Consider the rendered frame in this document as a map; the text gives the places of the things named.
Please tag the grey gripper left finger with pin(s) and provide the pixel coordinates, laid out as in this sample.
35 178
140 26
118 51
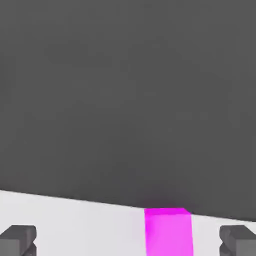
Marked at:
16 240

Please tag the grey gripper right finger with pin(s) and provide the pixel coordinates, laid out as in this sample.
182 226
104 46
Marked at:
238 240

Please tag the large magenta box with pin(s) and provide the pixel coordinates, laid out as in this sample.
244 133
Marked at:
169 234

